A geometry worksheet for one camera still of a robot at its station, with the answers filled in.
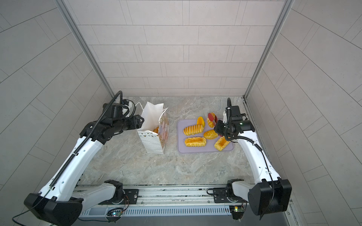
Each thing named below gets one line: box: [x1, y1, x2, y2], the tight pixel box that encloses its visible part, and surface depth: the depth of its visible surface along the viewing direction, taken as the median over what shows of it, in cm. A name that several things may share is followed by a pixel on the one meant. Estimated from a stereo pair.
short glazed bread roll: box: [213, 135, 231, 152], surface depth 88 cm
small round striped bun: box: [206, 112, 218, 128], surface depth 90 cm
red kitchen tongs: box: [207, 112, 218, 127], surface depth 91 cm
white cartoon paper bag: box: [135, 101, 170, 155], surface depth 77 cm
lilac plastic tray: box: [176, 118, 234, 154], surface depth 91 cm
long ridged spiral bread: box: [182, 124, 205, 137], surface depth 93 cm
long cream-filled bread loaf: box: [184, 136, 207, 148], surface depth 89 cm
